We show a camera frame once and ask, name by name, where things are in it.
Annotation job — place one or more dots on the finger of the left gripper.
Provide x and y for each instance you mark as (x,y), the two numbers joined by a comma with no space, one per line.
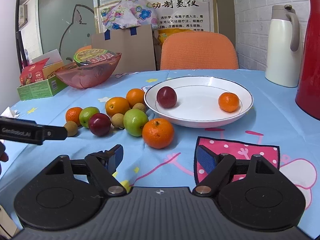
(55,133)

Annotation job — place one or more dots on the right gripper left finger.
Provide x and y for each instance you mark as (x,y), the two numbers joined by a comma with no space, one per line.
(102,165)

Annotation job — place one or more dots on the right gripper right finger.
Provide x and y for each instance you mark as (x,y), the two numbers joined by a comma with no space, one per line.
(218,169)

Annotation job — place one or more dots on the small green apple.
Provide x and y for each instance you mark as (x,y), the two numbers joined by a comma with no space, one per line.
(86,114)

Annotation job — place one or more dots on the dark red plum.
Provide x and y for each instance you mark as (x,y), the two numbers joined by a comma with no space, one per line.
(99,124)
(166,97)

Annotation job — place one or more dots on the large green apple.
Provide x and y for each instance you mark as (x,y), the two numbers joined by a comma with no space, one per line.
(134,121)

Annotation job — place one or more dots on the large orange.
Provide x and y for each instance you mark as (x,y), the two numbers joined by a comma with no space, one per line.
(116,105)

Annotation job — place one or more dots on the large front tangerine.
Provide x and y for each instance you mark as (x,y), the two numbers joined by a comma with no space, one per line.
(158,133)

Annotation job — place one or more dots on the person's left hand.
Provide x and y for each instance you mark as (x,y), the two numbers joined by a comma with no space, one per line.
(3,155)

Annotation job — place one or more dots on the green snack box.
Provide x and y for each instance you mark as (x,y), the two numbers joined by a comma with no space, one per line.
(38,80)

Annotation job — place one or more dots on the blue cartoon tablecloth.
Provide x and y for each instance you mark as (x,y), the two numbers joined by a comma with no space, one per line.
(274,119)

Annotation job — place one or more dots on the white round plate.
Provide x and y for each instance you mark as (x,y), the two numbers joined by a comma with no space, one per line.
(197,101)

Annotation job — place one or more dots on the small orange tangerine on plate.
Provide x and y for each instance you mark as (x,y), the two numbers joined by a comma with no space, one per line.
(228,102)

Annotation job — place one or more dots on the instant noodle cup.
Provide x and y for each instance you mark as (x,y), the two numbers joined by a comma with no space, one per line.
(91,56)

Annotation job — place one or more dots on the dark red plum on plate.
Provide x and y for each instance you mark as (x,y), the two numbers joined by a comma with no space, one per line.
(166,97)

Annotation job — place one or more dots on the orange chair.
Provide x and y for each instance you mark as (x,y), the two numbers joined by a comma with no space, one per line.
(83,48)
(198,50)

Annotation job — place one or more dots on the red thermos jug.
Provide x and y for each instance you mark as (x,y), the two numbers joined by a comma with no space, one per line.
(307,97)

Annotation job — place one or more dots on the white thermos jug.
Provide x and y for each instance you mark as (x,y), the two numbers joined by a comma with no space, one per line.
(284,52)

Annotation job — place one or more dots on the brown cardboard box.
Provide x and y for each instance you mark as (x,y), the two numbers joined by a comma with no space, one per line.
(135,45)

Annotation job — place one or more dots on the yellow snack bag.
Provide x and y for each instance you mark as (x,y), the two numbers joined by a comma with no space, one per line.
(163,34)

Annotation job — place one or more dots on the floral cloth bag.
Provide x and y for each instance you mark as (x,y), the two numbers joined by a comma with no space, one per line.
(130,13)

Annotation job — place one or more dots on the Chinese text poster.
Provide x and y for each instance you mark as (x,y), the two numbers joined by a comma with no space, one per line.
(196,15)

